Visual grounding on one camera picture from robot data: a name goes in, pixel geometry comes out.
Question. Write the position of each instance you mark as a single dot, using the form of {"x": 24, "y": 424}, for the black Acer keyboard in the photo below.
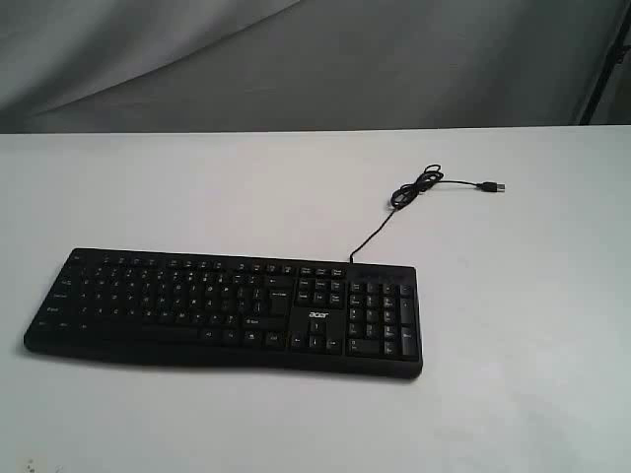
{"x": 201, "y": 310}

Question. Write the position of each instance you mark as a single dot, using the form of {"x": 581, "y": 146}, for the grey backdrop cloth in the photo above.
{"x": 224, "y": 66}

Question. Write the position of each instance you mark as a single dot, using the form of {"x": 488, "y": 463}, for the black tripod stand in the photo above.
{"x": 615, "y": 56}

